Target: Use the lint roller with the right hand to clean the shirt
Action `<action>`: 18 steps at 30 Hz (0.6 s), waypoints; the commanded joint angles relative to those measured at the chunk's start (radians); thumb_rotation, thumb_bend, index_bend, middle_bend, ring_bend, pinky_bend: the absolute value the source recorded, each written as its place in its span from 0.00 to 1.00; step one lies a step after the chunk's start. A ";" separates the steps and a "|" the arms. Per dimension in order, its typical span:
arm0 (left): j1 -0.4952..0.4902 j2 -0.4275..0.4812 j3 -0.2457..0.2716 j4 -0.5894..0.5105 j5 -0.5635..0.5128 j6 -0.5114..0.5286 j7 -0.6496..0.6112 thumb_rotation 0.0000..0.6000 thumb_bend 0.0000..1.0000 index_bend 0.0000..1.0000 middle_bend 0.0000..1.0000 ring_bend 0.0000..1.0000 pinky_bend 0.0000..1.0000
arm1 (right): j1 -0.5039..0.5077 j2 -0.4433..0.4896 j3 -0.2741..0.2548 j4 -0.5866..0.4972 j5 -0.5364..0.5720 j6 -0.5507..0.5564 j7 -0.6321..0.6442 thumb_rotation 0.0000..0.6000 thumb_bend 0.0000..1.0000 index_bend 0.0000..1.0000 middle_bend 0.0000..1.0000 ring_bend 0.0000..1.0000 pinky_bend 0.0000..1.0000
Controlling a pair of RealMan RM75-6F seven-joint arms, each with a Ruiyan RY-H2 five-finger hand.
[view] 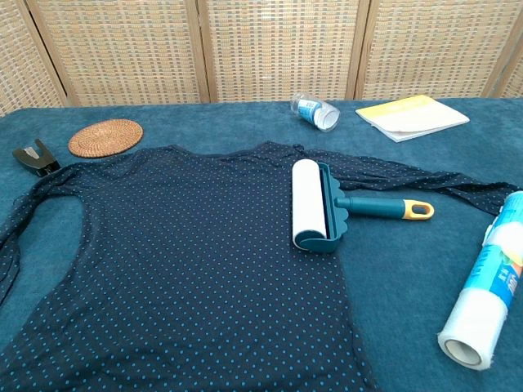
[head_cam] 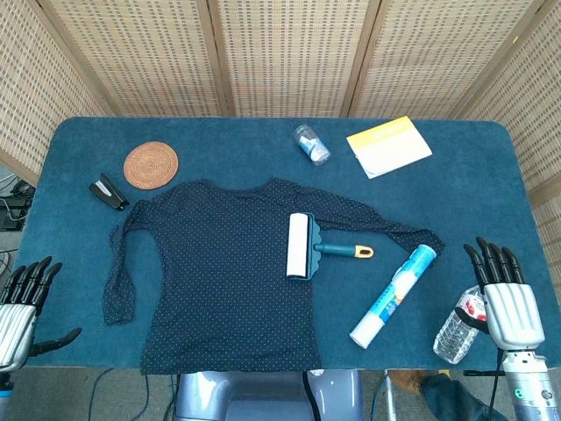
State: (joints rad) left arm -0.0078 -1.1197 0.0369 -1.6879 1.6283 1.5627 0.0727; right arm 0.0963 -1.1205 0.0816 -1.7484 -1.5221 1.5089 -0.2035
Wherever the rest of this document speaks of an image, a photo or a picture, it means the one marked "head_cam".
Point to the grey-blue robot torso base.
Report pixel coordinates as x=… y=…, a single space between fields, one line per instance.
x=245 y=394

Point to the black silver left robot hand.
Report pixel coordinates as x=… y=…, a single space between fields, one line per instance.
x=17 y=316

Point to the blue carpet table cover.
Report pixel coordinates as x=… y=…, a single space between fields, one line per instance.
x=394 y=210

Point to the brown shoe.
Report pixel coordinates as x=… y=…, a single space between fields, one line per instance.
x=407 y=380

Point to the small clear plastic jar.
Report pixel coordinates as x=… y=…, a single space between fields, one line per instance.
x=312 y=145

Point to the clear water bottle red label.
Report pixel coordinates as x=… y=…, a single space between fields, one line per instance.
x=456 y=337

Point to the blue jeans leg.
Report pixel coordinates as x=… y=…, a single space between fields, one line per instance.
x=456 y=399

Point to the black stapler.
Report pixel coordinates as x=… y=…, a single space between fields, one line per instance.
x=107 y=193

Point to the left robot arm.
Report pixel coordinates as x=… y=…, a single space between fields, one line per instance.
x=5 y=394

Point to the blue and white plastic tube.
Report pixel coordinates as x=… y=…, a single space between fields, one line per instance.
x=394 y=294

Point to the dark dotted long-sleeve shirt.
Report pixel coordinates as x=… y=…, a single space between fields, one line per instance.
x=219 y=272

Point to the teal lint roller yellow tip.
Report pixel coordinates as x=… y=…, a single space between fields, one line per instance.
x=298 y=245

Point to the bamboo folding screen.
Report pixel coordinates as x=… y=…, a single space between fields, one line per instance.
x=289 y=57

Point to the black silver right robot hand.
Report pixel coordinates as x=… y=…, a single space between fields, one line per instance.
x=510 y=307

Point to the yellow white booklet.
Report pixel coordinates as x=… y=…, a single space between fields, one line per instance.
x=390 y=149

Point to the round woven coaster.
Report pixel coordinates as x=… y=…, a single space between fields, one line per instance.
x=151 y=165

